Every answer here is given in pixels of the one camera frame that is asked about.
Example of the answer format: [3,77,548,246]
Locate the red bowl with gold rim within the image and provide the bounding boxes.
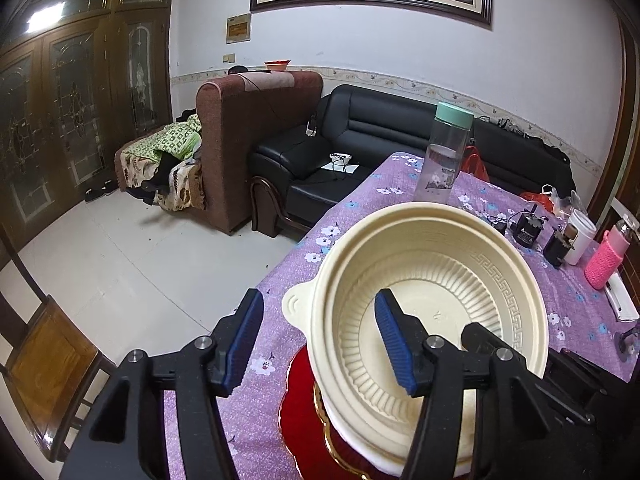
[313,380,362,467]

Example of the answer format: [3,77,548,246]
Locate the black leather sofa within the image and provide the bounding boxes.
[248,84,575,239]

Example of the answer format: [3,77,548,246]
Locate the white flat box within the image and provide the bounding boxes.
[602,272,640,322]

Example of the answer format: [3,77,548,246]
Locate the dark slippers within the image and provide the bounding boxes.
[82,181,119,204]

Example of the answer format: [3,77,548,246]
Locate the wooden glass-panel doors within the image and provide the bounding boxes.
[0,0,179,263]

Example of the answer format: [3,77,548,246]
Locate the bottle with pink knit sleeve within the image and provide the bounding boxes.
[583,218,640,291]

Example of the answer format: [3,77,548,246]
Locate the red plastic bag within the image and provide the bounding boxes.
[519,185,559,217]
[460,145,490,181]

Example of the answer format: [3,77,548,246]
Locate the yellow wall plaque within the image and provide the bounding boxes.
[225,12,252,45]

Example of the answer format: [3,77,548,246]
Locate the wooden door frame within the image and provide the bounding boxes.
[584,10,640,223]

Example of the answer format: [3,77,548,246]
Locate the white plastic cup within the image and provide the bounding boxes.
[564,209,599,266]

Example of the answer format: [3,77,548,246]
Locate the brown fabric sofa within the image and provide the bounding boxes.
[115,70,325,235]

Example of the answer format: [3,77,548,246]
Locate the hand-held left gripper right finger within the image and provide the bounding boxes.
[375,288,557,480]

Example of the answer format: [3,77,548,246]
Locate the red plate with gold rim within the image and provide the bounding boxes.
[278,347,416,480]

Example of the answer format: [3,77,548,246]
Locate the beige plastic bowl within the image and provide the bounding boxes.
[282,201,551,457]

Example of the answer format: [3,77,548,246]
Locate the dark jar with brown lid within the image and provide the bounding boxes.
[542,225,577,270]

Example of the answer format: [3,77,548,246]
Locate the grey phone stand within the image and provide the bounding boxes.
[619,324,640,367]

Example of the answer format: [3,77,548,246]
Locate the white box with cable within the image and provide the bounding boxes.
[320,152,360,176]

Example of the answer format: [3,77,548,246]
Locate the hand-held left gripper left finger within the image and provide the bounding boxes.
[59,288,265,480]

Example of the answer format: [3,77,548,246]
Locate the clear water bottle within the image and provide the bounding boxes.
[414,101,475,206]

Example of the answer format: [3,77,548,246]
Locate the purple floral tablecloth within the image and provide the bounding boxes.
[162,152,640,480]

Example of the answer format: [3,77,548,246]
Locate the green patterned blanket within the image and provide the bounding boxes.
[131,121,204,167]

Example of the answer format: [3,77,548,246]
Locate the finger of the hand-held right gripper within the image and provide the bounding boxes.
[460,322,548,386]

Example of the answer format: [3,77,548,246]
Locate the wooden chair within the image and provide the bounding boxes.
[0,225,119,464]

